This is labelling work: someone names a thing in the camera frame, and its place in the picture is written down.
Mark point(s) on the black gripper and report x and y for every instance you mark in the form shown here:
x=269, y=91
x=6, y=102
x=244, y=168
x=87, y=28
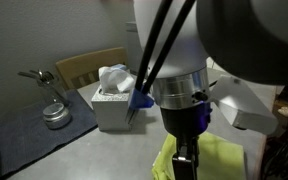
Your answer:
x=185, y=126

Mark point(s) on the yellow-green microfibre cloth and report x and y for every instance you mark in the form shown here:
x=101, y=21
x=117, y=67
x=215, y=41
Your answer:
x=217, y=160

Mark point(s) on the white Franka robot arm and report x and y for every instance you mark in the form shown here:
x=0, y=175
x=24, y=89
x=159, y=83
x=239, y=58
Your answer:
x=217, y=36

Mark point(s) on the grey tissue box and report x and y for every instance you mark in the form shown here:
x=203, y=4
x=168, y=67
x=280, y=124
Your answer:
x=110, y=113

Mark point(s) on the white tissue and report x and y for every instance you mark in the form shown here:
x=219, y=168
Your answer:
x=115, y=79

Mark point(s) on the wooden chair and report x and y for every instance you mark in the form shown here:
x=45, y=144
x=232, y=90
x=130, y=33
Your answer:
x=84, y=65

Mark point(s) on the round metal tin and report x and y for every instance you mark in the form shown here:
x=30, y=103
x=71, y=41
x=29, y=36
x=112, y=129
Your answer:
x=56, y=116

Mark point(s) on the glass jar with cutlery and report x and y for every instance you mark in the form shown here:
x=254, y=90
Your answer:
x=52, y=90

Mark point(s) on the dark blue placemat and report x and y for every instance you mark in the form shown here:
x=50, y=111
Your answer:
x=20, y=140

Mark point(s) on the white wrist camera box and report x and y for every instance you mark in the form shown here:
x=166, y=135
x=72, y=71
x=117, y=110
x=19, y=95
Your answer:
x=244, y=106

